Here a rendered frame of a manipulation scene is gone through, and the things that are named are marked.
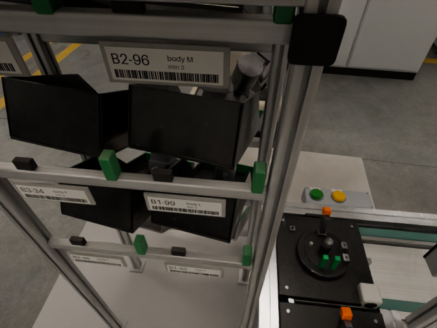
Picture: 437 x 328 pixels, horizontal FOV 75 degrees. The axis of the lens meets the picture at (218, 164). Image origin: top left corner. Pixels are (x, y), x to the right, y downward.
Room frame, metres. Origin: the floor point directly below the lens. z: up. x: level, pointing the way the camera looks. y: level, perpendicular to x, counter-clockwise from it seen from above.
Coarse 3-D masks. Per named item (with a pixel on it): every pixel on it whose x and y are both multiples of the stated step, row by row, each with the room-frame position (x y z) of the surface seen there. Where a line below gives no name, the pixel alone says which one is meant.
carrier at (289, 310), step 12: (288, 312) 0.22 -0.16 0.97; (300, 312) 0.22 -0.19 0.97; (312, 312) 0.22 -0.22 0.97; (324, 312) 0.22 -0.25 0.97; (336, 312) 0.22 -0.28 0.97; (360, 312) 0.22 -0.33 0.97; (372, 312) 0.22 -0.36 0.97; (288, 324) 0.20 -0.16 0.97; (300, 324) 0.20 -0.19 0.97; (312, 324) 0.20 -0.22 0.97; (324, 324) 0.20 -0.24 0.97; (336, 324) 0.20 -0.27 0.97; (360, 324) 0.20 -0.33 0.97; (372, 324) 0.20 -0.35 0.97; (384, 324) 0.20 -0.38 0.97
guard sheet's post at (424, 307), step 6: (432, 300) 0.21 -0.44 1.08; (426, 306) 0.21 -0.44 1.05; (432, 306) 0.20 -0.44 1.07; (414, 312) 0.21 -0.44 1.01; (420, 312) 0.21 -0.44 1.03; (426, 312) 0.20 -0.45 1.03; (432, 312) 0.19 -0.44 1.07; (408, 318) 0.21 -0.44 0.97; (414, 318) 0.20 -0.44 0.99; (420, 318) 0.20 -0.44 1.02; (426, 318) 0.19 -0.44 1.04; (432, 318) 0.19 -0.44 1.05; (414, 324) 0.19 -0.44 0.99; (420, 324) 0.19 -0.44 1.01; (426, 324) 0.18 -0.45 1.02; (432, 324) 0.18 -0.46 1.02
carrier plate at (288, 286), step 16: (288, 224) 0.47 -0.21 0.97; (304, 224) 0.47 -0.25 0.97; (320, 224) 0.47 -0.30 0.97; (336, 224) 0.47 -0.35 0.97; (352, 224) 0.47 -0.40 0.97; (288, 240) 0.41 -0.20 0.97; (352, 240) 0.41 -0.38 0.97; (288, 256) 0.36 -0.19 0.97; (352, 256) 0.36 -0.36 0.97; (288, 272) 0.32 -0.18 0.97; (304, 272) 0.32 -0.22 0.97; (352, 272) 0.32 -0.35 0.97; (368, 272) 0.32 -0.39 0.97; (288, 288) 0.28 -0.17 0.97; (304, 288) 0.28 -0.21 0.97; (320, 288) 0.28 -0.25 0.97; (336, 288) 0.28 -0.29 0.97; (352, 288) 0.28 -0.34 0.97; (336, 304) 0.25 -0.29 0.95; (352, 304) 0.24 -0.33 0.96
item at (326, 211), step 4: (324, 208) 0.45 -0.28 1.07; (328, 208) 0.45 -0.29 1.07; (324, 212) 0.44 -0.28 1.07; (328, 212) 0.44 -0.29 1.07; (324, 216) 0.43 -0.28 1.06; (328, 216) 0.43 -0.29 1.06; (324, 220) 0.43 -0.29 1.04; (324, 224) 0.43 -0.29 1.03; (320, 228) 0.42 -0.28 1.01; (324, 228) 0.42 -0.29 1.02; (320, 232) 0.42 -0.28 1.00; (324, 232) 0.42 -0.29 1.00
